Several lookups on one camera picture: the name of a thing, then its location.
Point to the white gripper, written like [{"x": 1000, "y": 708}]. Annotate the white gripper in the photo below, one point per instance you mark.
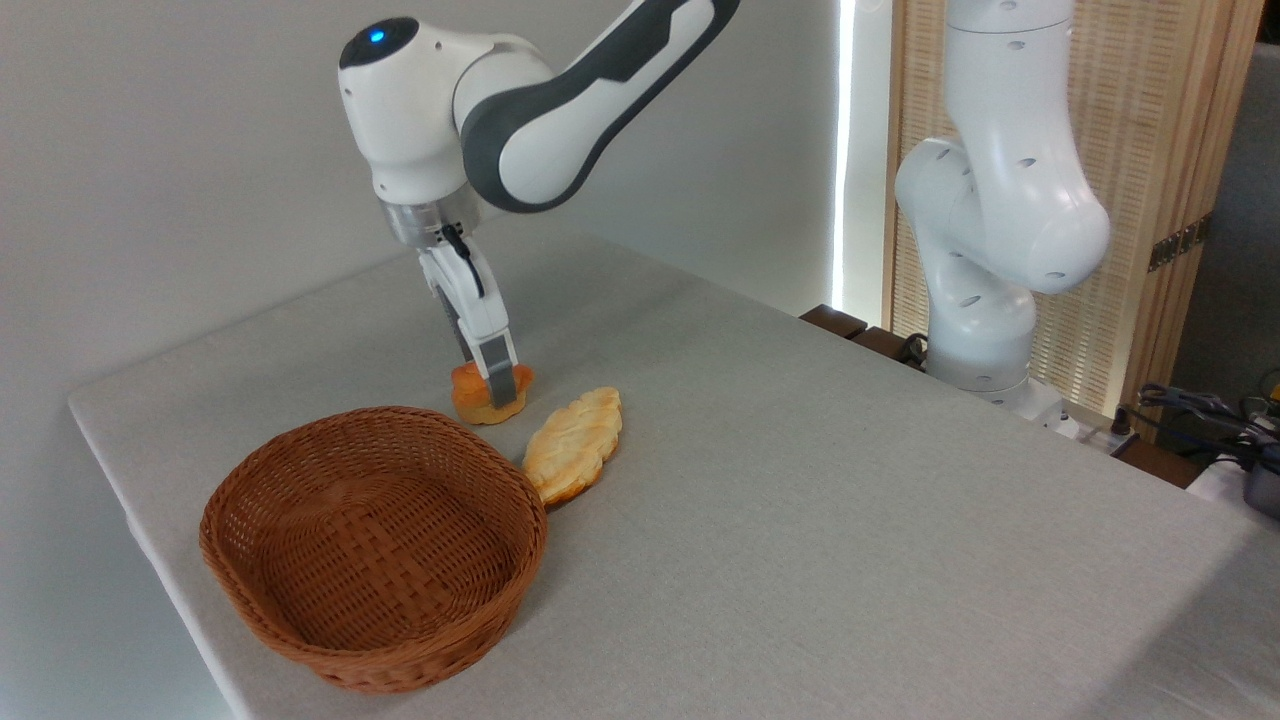
[{"x": 470, "y": 300}]

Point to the black power plug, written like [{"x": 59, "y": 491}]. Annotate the black power plug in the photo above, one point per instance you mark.
[{"x": 1122, "y": 422}]

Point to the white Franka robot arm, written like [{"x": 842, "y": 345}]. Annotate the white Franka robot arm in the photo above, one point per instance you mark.
[{"x": 1010, "y": 200}]

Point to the small round orange bread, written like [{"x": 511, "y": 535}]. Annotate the small round orange bread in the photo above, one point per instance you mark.
[{"x": 475, "y": 400}]

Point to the brown wicker basket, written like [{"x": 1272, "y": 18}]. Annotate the brown wicker basket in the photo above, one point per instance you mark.
[{"x": 380, "y": 560}]

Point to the dark brown wooden block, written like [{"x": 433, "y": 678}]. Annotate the dark brown wooden block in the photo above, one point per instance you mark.
[
  {"x": 885, "y": 345},
  {"x": 833, "y": 320}
]

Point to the wooden slatted screen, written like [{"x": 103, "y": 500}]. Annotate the wooden slatted screen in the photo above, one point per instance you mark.
[{"x": 1160, "y": 120}]

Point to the dark metal hinge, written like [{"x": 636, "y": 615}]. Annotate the dark metal hinge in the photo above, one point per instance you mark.
[{"x": 1180, "y": 242}]

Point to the grey tablecloth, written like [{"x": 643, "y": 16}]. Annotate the grey tablecloth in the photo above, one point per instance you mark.
[{"x": 820, "y": 520}]

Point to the leaf-shaped flat bread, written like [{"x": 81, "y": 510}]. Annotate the leaf-shaped flat bread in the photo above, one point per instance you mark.
[{"x": 572, "y": 440}]

